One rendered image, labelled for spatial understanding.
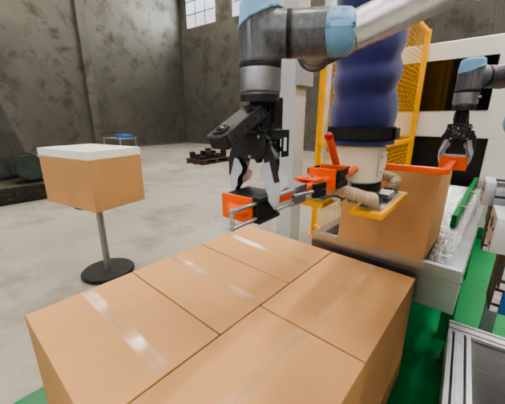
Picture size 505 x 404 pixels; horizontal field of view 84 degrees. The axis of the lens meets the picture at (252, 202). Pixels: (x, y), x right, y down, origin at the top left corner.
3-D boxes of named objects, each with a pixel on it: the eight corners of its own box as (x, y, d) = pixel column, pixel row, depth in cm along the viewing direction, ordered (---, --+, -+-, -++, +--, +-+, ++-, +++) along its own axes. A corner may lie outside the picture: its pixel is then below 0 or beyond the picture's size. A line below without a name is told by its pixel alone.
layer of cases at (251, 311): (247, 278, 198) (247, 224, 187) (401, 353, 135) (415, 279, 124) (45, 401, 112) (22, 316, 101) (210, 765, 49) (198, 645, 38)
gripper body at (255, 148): (289, 159, 57) (292, 95, 53) (264, 164, 50) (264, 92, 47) (259, 156, 61) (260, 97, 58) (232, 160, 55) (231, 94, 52)
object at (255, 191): (248, 206, 63) (248, 184, 62) (276, 213, 59) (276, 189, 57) (222, 216, 57) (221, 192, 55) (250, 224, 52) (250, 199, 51)
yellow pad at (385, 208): (380, 192, 115) (381, 180, 113) (407, 196, 109) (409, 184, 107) (349, 214, 90) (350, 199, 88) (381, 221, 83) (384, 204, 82)
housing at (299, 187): (284, 196, 72) (284, 179, 71) (307, 201, 68) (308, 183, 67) (267, 203, 67) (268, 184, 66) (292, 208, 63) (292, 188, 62)
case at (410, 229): (370, 220, 196) (380, 163, 188) (438, 235, 172) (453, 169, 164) (337, 238, 150) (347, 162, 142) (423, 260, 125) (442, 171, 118)
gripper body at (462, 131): (443, 140, 102) (450, 105, 99) (446, 139, 109) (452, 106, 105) (469, 142, 98) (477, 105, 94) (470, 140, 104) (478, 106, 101)
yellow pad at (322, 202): (335, 186, 126) (336, 175, 125) (357, 189, 120) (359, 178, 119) (296, 204, 101) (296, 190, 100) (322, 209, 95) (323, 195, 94)
